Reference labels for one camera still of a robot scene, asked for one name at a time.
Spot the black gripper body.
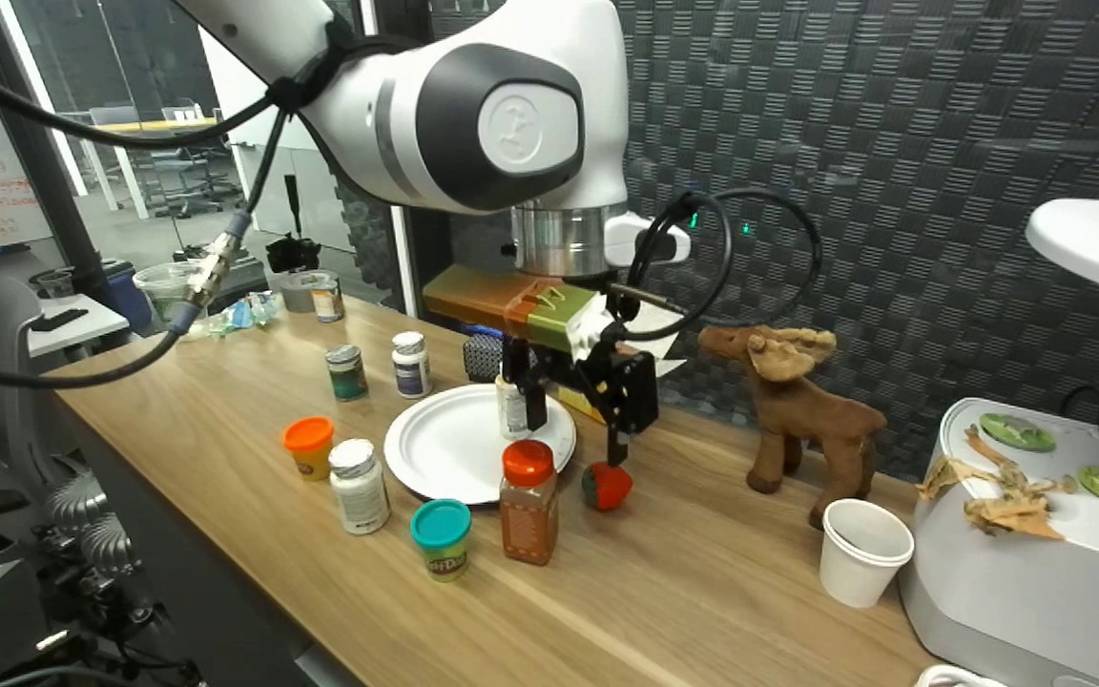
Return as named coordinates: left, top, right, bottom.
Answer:
left=501, top=337, right=659, bottom=399

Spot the red toy strawberry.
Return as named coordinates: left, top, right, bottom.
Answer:
left=581, top=457, right=638, bottom=521

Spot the orange cap spice bottle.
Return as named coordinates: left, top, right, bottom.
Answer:
left=495, top=438, right=561, bottom=570

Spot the teal lid dough tub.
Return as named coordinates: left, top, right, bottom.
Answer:
left=408, top=495, right=477, bottom=578

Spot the white pill bottle grey label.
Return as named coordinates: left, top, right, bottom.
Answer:
left=324, top=435, right=394, bottom=540

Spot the white round plate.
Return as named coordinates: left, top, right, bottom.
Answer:
left=381, top=383, right=581, bottom=513

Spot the white pill bottle blue label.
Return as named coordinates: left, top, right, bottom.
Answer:
left=388, top=330, right=435, bottom=400

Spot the brown moose plush toy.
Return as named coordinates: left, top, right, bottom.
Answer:
left=696, top=322, right=893, bottom=532

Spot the tin food can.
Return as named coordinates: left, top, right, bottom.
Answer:
left=324, top=340, right=370, bottom=405

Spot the orange lid yellow dough tub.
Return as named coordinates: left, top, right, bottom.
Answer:
left=277, top=413, right=338, bottom=486

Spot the glass jar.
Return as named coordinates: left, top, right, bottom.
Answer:
left=308, top=267, right=350, bottom=323

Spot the white paper cup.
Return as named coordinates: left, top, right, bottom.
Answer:
left=815, top=495, right=918, bottom=614

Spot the clear plastic bottle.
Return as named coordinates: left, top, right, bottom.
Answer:
left=211, top=287, right=286, bottom=337

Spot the clear plastic container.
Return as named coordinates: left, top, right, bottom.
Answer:
left=131, top=260, right=211, bottom=322

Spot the white bowl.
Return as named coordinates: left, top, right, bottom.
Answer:
left=913, top=661, right=1012, bottom=687

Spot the white side table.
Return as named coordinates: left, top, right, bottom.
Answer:
left=0, top=290, right=133, bottom=367

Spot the black slanted pole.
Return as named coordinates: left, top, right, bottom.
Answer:
left=0, top=0, right=113, bottom=302

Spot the olive brown wrist camera box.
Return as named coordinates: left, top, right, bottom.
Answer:
left=421, top=262, right=612, bottom=360

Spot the black stand with handle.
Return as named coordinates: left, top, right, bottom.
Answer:
left=263, top=176, right=324, bottom=278

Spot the long black arm cable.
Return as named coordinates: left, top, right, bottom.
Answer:
left=0, top=42, right=324, bottom=393

